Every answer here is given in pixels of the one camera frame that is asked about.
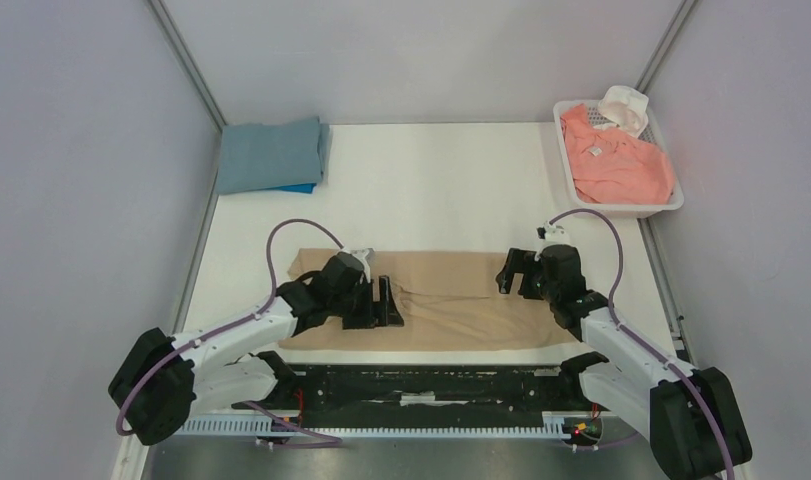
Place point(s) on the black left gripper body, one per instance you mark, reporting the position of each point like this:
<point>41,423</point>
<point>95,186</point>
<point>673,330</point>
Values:
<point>356,306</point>

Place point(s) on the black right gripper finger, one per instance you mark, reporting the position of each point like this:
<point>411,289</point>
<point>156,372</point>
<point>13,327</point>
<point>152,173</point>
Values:
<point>505,281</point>
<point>519,260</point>

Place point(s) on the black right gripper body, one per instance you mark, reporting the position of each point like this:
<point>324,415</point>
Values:
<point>528,275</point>

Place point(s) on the beige t shirt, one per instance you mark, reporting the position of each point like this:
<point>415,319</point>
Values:
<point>449,302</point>

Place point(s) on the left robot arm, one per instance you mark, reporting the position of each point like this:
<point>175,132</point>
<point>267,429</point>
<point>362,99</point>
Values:
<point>164,380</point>

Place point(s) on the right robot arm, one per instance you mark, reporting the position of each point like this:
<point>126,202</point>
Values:
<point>643,378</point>

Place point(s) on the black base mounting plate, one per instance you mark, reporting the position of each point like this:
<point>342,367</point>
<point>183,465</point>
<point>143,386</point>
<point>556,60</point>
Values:
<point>425,396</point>

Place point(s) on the folded bright blue t shirt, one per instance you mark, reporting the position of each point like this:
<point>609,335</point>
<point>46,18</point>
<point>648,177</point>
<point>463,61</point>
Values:
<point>306,188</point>

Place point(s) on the pink t shirt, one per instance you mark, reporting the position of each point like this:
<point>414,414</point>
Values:
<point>609,166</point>

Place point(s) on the folded grey-blue t shirt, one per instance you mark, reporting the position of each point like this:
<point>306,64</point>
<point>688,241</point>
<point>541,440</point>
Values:
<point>256,157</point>

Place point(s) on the white plastic basket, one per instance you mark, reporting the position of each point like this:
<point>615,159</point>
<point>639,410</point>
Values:
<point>651,134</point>

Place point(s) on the white t shirt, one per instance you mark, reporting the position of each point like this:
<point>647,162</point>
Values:
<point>624,108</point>

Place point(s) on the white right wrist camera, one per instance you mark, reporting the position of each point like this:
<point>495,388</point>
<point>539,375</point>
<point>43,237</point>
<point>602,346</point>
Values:
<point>550,235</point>

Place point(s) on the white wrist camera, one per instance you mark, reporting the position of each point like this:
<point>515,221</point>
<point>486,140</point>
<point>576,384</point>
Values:
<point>360,259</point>
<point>550,235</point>

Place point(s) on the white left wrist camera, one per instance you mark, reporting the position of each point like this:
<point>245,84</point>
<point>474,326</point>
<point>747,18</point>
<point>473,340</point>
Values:
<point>360,259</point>

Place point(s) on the white slotted cable duct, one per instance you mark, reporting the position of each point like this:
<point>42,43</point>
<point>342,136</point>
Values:
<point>549,427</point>

